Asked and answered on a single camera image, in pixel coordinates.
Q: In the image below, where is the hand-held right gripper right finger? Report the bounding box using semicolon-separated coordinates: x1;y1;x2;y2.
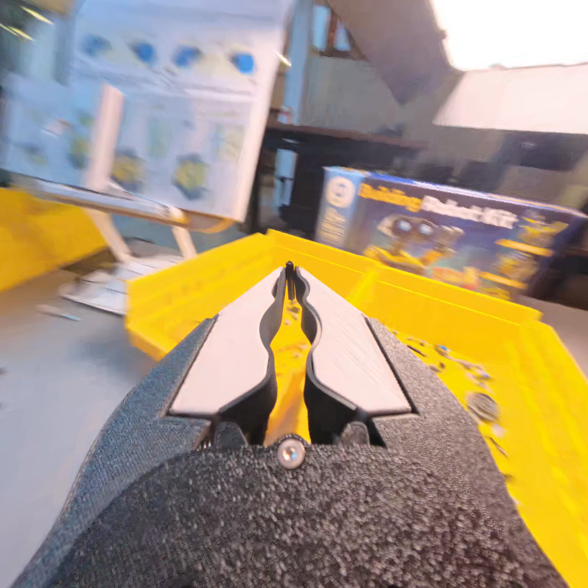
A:
294;266;413;444

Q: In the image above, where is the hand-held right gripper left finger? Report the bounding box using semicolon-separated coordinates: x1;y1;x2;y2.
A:
169;266;288;444

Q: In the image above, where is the yellow storage bin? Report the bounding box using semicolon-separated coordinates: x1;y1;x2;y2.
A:
0;187;107;292
125;229;588;586

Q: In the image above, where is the sticker sheet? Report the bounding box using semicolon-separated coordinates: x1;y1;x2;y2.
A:
60;257;182;315

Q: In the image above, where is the robot kit box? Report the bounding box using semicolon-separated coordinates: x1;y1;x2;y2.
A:
315;166;588;301

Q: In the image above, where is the instruction booklet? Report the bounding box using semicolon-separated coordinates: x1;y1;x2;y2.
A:
0;9;288;223

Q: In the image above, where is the studio light panel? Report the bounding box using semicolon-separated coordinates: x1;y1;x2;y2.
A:
328;0;588;135

